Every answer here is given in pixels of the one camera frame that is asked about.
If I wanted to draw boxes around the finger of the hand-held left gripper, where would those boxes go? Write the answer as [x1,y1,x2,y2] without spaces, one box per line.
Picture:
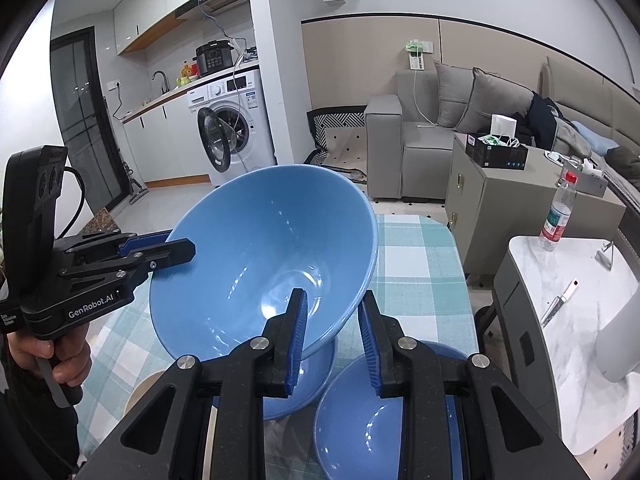
[60,238,197,292]
[55,230,174,257]

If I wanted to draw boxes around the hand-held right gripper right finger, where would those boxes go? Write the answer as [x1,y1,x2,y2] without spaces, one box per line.
[357,290,576,480]

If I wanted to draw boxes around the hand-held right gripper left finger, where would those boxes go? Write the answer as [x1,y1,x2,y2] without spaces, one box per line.
[79,287,309,480]

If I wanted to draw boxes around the blue bowl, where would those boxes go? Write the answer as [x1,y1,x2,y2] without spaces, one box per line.
[149,164,379,422]
[313,340,464,480]

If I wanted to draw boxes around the cream round plate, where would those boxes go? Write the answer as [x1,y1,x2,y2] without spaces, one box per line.
[124,367,173,423]

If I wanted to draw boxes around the person's left forearm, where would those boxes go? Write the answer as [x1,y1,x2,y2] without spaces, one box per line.
[0,352,83,480]

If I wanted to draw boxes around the person's left hand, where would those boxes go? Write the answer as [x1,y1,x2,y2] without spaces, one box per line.
[7,322,94,401]

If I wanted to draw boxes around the grey mop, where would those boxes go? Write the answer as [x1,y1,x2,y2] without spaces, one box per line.
[121,160,149,204]

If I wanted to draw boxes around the teal checked tablecloth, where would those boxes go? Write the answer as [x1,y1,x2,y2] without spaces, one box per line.
[82,212,476,480]

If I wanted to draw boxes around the white base cabinets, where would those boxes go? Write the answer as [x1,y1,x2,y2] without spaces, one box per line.
[121,91,211,187]

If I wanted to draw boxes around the dark glass door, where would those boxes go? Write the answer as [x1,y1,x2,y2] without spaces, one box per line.
[50,26,125,202]

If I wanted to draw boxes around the white washing machine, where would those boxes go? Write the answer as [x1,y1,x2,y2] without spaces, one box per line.
[187,69,277,188]

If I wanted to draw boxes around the black pressure cooker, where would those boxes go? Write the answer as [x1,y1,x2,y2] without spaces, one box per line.
[194,39,237,79]

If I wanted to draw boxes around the white pen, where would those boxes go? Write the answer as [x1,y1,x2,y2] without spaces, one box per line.
[540,280,579,329]

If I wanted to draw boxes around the grey side cabinet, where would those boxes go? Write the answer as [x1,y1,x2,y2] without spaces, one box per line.
[444,132,627,277]

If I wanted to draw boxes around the grey sofa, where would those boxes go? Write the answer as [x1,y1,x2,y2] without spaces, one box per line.
[364,55,640,201]

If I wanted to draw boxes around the folded patterned rug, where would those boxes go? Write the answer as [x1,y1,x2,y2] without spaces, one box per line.
[305,106,369,173]

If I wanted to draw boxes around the marble side table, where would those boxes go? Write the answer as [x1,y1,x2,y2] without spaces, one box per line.
[492,234,640,457]

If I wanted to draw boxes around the clear water bottle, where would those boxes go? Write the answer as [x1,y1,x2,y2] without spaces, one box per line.
[538,170,579,253]

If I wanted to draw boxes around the black box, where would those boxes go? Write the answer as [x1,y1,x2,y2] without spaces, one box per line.
[465,133,530,171]

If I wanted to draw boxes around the white electric kettle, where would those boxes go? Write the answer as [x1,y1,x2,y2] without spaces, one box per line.
[595,280,640,386]

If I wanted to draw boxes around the small metal stand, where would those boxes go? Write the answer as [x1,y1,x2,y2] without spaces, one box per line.
[594,240,616,272]

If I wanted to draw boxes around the white tissue box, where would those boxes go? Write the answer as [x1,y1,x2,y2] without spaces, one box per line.
[491,114,521,137]

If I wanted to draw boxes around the grey cushion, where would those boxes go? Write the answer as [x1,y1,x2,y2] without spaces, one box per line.
[452,66,535,136]
[434,60,476,128]

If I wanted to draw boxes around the dark jacket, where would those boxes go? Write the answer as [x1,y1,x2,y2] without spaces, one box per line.
[515,91,558,148]

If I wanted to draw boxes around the light blue pillow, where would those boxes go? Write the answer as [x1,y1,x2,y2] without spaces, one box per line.
[570,120,621,156]

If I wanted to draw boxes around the grey blanket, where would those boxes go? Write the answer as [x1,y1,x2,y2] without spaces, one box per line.
[605,145,640,186]

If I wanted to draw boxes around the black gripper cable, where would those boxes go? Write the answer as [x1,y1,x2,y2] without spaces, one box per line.
[59,166,87,241]

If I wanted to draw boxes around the white wall cabinets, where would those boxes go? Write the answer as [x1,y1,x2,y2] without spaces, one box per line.
[113,0,206,56]

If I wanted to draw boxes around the wall power strip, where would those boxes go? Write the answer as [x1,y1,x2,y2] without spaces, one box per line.
[402,39,435,71]

